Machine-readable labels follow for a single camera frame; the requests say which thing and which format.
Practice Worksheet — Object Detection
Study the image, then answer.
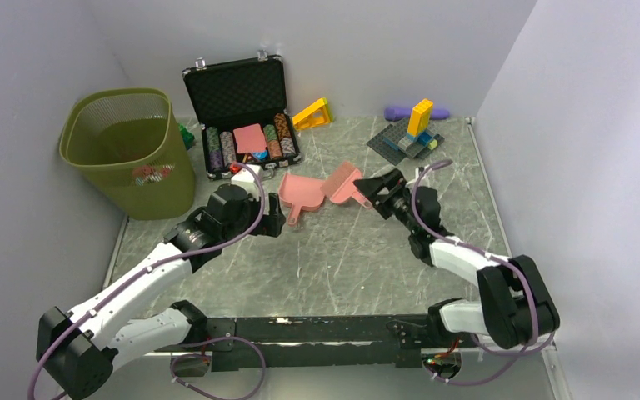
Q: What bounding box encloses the pink card in case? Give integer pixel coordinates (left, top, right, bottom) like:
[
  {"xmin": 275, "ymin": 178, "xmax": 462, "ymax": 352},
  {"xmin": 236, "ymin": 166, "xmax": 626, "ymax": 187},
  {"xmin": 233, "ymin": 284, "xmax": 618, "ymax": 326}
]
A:
[{"xmin": 232, "ymin": 123, "xmax": 267, "ymax": 154}]

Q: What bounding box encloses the yellow tall building brick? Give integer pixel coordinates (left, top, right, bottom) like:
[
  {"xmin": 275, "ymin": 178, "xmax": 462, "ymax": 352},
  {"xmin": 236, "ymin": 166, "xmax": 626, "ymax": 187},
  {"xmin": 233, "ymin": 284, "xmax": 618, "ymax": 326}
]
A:
[{"xmin": 406, "ymin": 98, "xmax": 433, "ymax": 141}]

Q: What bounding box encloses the magenta paper scrap right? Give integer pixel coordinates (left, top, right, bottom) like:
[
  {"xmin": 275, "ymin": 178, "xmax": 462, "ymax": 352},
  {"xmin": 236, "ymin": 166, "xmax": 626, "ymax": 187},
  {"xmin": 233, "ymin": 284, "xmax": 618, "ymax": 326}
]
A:
[{"xmin": 131, "ymin": 164, "xmax": 175, "ymax": 186}]

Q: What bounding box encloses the grey building brick assembly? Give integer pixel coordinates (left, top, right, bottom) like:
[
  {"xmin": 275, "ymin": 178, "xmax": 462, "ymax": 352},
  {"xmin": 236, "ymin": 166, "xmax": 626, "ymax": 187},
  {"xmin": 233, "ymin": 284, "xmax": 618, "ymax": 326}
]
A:
[{"xmin": 367, "ymin": 118, "xmax": 444, "ymax": 166}]

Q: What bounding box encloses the green mesh waste bin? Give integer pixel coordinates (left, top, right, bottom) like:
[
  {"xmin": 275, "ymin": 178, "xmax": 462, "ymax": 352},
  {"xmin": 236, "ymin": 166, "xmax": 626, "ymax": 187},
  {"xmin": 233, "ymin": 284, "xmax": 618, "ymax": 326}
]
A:
[{"xmin": 59, "ymin": 87, "xmax": 196, "ymax": 220}]

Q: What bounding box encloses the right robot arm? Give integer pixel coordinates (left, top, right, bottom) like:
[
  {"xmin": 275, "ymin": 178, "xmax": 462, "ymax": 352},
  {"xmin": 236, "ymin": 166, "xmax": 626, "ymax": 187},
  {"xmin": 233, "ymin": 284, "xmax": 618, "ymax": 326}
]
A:
[{"xmin": 353, "ymin": 169, "xmax": 561, "ymax": 349}]

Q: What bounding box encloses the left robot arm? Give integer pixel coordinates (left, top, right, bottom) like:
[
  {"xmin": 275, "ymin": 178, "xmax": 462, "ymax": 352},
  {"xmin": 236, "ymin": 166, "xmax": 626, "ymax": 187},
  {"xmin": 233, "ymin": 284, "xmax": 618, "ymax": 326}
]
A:
[{"xmin": 28, "ymin": 184, "xmax": 286, "ymax": 399}]

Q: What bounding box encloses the black mounting base bar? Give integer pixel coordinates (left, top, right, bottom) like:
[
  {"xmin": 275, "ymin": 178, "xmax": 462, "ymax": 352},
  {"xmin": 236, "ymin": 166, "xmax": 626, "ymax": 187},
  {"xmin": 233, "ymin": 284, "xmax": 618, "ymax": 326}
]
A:
[{"xmin": 162, "ymin": 314, "xmax": 475, "ymax": 372}]

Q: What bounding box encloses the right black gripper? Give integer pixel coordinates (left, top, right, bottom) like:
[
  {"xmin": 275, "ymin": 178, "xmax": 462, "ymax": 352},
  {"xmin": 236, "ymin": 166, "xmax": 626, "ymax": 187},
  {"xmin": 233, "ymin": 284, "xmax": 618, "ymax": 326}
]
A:
[{"xmin": 354, "ymin": 168, "xmax": 420, "ymax": 233}]

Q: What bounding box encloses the yellow triangular toy block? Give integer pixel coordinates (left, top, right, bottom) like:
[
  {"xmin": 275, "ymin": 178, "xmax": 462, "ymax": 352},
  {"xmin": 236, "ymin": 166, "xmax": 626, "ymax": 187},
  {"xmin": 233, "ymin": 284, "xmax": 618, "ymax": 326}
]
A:
[{"xmin": 292, "ymin": 97, "xmax": 334, "ymax": 130}]

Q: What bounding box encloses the black poker chip case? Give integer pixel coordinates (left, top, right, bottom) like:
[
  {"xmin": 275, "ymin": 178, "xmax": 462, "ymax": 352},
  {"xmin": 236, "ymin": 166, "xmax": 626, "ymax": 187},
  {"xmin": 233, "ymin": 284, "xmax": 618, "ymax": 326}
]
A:
[{"xmin": 182, "ymin": 50, "xmax": 303, "ymax": 181}]

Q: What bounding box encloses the green toy behind bin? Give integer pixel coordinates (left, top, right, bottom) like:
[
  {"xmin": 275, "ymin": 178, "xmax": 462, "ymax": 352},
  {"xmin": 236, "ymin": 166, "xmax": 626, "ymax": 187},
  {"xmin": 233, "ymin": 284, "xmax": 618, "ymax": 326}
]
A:
[{"xmin": 178, "ymin": 124, "xmax": 195, "ymax": 150}]

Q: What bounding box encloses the pink plastic dustpan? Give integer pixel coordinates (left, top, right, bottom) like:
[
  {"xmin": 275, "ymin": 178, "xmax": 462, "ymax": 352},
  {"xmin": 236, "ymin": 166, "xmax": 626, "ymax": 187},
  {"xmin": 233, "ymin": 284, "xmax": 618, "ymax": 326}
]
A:
[{"xmin": 278, "ymin": 172, "xmax": 325, "ymax": 226}]

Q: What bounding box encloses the pink hand brush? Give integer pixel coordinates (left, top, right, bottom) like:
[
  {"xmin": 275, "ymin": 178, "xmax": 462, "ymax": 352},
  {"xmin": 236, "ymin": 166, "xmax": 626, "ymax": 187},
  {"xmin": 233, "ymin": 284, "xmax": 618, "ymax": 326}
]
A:
[{"xmin": 320, "ymin": 161, "xmax": 372, "ymax": 208}]

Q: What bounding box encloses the purple cylinder toy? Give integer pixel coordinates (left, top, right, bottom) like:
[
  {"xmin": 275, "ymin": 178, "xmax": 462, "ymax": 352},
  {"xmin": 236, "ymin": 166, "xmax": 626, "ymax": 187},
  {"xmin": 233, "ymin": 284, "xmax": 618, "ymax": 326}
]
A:
[{"xmin": 383, "ymin": 106, "xmax": 451, "ymax": 122}]

